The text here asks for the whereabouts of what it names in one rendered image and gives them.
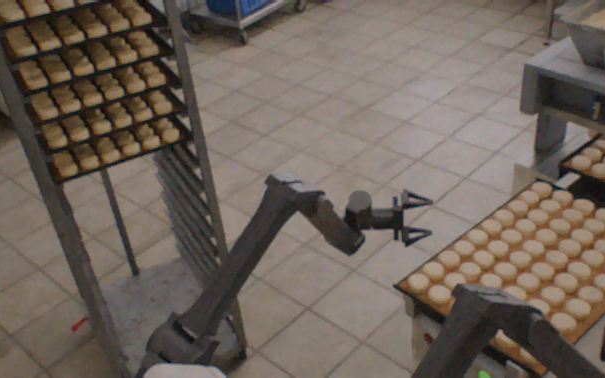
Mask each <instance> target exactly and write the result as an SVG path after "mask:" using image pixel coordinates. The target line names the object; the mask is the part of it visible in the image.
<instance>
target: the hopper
mask: <svg viewBox="0 0 605 378"><path fill-rule="evenodd" d="M592 12H593V13H592ZM598 14H599V15H598ZM602 15H605V0H593V1H591V2H589V3H587V4H586V5H584V6H582V7H579V8H577V9H575V10H574V11H572V13H570V14H568V15H566V16H564V17H563V18H561V19H560V20H561V22H562V23H563V25H564V27H565V29H566V30H567V32H568V34H569V36H570V38H571V40H572V42H573V44H574V46H575V48H576V50H577V52H578V54H579V56H580V58H581V60H582V62H583V63H584V64H588V65H591V66H596V67H599V68H603V69H605V29H601V28H597V27H593V26H589V25H585V24H580V23H590V22H592V21H595V20H598V18H599V17H601V16H602ZM579 22H580V23H579Z"/></svg>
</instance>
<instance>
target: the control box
mask: <svg viewBox="0 0 605 378"><path fill-rule="evenodd" d="M441 328H442V326H440V325H439V324H437V323H435V322H434V321H432V320H431V318H429V317H428V316H424V317H423V318H422V319H421V320H419V321H418V362H420V361H421V359H422V358H423V356H424V355H425V353H426V352H427V350H428V349H429V347H430V345H429V344H428V343H427V342H426V341H425V339H424V335H425V334H428V335H430V336H431V337H432V338H433V340H434V339H435V338H436V336H437V335H438V333H439V331H440V330H441ZM479 372H484V373H486V374H487V375H488V376H490V378H507V374H508V369H506V368H505V367H503V366H502V365H500V364H499V363H498V362H497V361H496V360H493V359H492V358H490V357H488V356H487V355H485V354H484V353H482V352H481V351H480V352H479V354H478V355H477V357H476V358H475V359H474V361H473V362H472V364H471V366H470V367H469V369H468V370H467V373H466V374H465V376H464V377H463V378H480V377H479Z"/></svg>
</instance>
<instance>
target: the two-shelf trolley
mask: <svg viewBox="0 0 605 378"><path fill-rule="evenodd" d="M290 1H292V0H269V1H267V2H266V3H264V4H262V5H260V6H258V7H257V8H255V9H253V10H251V11H249V12H248V13H246V14H244V16H241V13H240V7H239V0H235V3H236V9H237V14H234V13H228V12H223V11H217V10H212V9H210V8H208V7H207V3H206V4H204V5H202V6H200V7H198V8H196V9H194V10H192V6H190V1H189V0H186V2H187V7H188V14H189V15H190V18H189V21H190V22H189V23H190V25H191V26H192V32H193V33H194V34H196V35H199V34H201V33H202V32H203V25H202V24H201V23H199V21H196V19H199V20H204V22H209V23H214V24H219V25H224V26H228V27H233V28H238V30H237V31H238V32H239V33H238V36H239V37H240V42H241V44H242V45H247V43H248V39H249V38H248V34H247V33H246V31H245V29H244V27H246V26H248V25H249V24H251V23H253V22H255V21H257V20H259V19H260V18H262V17H264V16H266V15H268V14H269V12H271V11H274V10H276V9H278V8H279V7H281V6H283V5H285V4H287V3H288V2H290ZM305 2H306V0H298V1H297V2H296V3H295V10H296V11H297V13H303V11H304V10H305V8H306V3H305Z"/></svg>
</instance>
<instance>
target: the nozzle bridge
mask: <svg viewBox="0 0 605 378"><path fill-rule="evenodd" d="M595 92H599V93H598V95H601V96H602V99H601V101H602V107H601V113H600V117H599V118H592V117H591V114H592V113H591V112H592V111H590V110H589V103H590V100H591V98H592V96H593V95H594V93H595ZM519 110H520V111H521V112H523V113H526V114H529V115H532V116H534V115H535V114H537V113H538V115H537V124H536V134H535V142H534V149H536V150H538V151H541V152H543V153H545V152H546V151H547V150H549V149H550V148H552V147H553V146H554V145H556V144H557V143H559V142H560V141H563V140H564V139H565V138H566V133H567V126H568V122H571V123H574V124H577V125H580V126H583V127H585V128H588V129H591V130H594V131H597V132H600V133H603V134H605V69H603V68H599V67H596V66H591V65H588V64H584V63H583V62H582V60H581V58H580V56H579V54H578V52H577V50H576V48H575V46H574V44H573V42H572V40H571V38H570V36H569V37H567V38H566V39H564V40H562V41H560V42H559V43H557V44H555V45H554V46H552V47H549V48H547V49H546V50H544V51H542V52H540V53H539V54H537V55H535V56H533V57H532V59H530V60H528V61H526V62H525V63H524V69H523V79H522V89H521V99H520V109H519Z"/></svg>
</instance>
